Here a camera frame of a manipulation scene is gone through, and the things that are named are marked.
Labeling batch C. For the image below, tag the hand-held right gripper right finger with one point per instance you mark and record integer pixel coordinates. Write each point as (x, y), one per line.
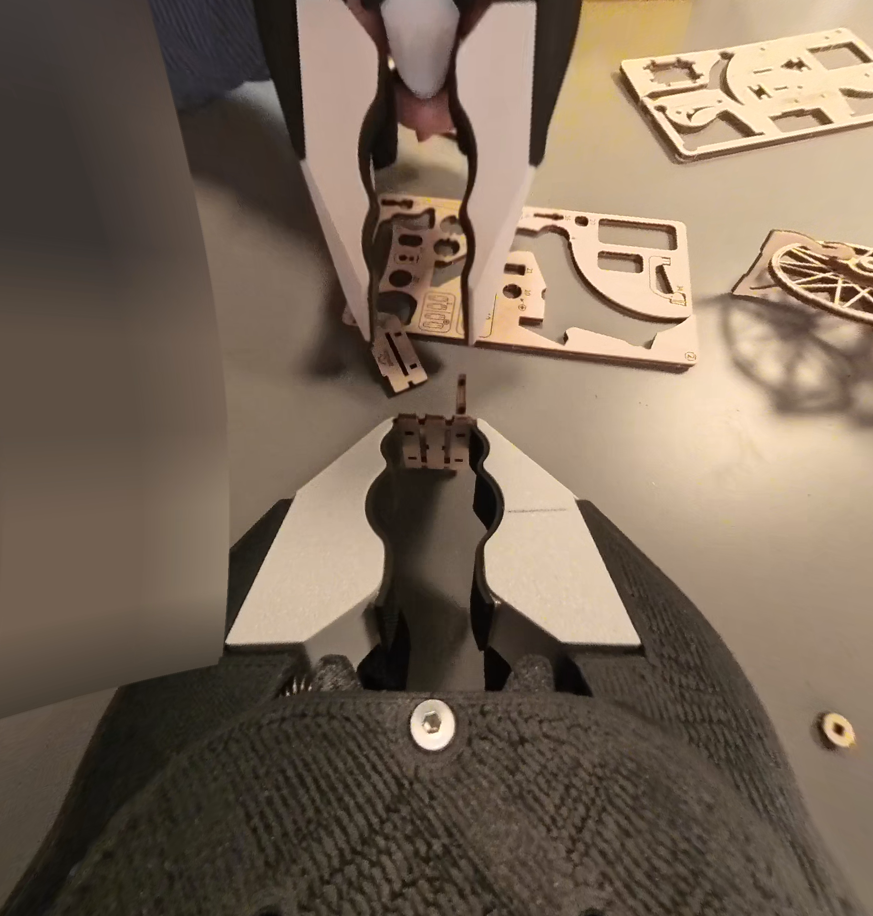
(558, 572)

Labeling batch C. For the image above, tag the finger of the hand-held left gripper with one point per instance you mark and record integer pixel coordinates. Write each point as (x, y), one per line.
(501, 143)
(336, 143)

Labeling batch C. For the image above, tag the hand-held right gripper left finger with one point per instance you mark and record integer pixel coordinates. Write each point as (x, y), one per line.
(300, 572)

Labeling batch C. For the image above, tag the small notched wooden model assembly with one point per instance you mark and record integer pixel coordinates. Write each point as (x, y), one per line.
(433, 447)

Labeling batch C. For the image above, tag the slotted wooden model part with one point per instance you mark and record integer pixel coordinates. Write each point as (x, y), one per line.
(401, 368)

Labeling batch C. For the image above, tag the wooden spoked wheel model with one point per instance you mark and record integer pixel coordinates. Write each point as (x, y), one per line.
(823, 286)

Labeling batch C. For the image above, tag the person's left hand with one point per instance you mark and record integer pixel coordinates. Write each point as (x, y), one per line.
(429, 118)

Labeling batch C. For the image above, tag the dark blue striped cloth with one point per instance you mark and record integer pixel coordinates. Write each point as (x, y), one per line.
(207, 43)

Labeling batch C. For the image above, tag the wooden part sheet curved cutouts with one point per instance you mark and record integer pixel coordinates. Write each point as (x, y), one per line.
(694, 139)

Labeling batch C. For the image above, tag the wooden part sheet large cutouts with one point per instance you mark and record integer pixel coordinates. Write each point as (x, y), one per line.
(587, 352)

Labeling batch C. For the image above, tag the small wooden washer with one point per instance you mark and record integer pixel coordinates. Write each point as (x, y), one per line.
(826, 741)

